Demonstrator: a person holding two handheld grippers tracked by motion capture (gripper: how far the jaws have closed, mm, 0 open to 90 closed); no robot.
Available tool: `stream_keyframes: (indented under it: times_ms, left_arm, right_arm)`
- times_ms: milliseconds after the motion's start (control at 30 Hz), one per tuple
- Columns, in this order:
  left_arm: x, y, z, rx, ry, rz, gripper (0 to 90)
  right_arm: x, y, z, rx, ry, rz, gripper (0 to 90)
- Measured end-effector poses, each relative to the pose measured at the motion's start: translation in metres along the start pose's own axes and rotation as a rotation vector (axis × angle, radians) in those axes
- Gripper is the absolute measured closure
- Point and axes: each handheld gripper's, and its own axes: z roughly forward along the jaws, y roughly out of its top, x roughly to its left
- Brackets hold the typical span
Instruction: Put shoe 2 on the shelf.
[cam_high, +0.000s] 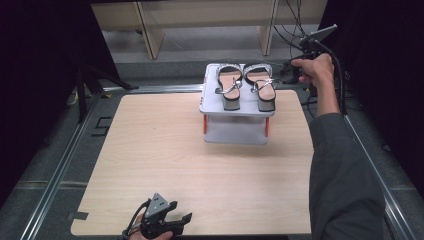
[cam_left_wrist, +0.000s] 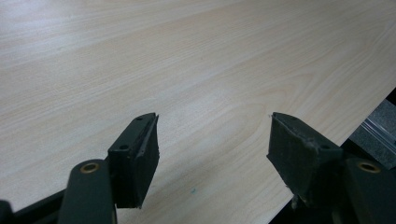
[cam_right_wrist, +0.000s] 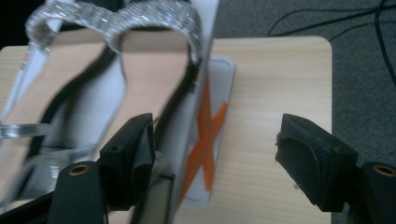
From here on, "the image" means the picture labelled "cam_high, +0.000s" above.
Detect black curtain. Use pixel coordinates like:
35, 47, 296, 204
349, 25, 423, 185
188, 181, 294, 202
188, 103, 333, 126
0, 0, 122, 209
316, 0, 424, 193

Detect beige wooden desk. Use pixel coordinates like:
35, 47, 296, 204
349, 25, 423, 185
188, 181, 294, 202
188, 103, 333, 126
91, 0, 330, 61

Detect black tape strip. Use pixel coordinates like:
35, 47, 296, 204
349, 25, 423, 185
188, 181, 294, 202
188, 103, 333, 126
67, 211, 90, 222

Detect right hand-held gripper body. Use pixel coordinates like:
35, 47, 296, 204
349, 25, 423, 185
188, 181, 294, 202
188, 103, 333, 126
298, 23, 339, 61

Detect left hand-held gripper cable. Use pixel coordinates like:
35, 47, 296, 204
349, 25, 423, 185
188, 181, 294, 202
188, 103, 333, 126
120, 198, 152, 240

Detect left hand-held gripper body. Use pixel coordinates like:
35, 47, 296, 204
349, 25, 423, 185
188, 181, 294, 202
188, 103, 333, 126
139, 192, 178, 240

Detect person's right hand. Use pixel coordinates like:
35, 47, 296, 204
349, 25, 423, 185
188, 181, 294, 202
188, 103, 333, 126
290, 53, 336, 85

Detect hand-held gripper cable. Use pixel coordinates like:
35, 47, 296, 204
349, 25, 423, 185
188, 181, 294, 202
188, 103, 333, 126
313, 38, 346, 116
120, 198, 152, 240

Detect metal floor rail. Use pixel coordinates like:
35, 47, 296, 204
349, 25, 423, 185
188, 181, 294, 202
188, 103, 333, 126
102, 83, 205, 94
19, 94, 103, 240
343, 113, 418, 240

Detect black rhinestone heeled sandal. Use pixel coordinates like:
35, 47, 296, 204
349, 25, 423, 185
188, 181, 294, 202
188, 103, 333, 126
214, 63, 245, 112
242, 63, 281, 113

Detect tangled black cables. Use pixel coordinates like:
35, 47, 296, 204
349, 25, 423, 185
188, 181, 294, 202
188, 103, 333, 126
273, 0, 316, 59

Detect person's left hand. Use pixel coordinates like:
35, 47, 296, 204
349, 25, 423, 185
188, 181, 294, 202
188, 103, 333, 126
127, 213, 175, 240

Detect white two-tier shoe rack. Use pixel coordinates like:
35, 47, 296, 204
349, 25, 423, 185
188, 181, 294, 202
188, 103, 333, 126
199, 63, 277, 146

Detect black floor cable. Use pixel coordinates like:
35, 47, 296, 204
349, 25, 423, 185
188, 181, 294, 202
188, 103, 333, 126
300, 94, 318, 121

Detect right hand-held gripper cable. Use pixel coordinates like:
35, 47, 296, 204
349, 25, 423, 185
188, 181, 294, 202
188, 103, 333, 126
313, 38, 346, 116

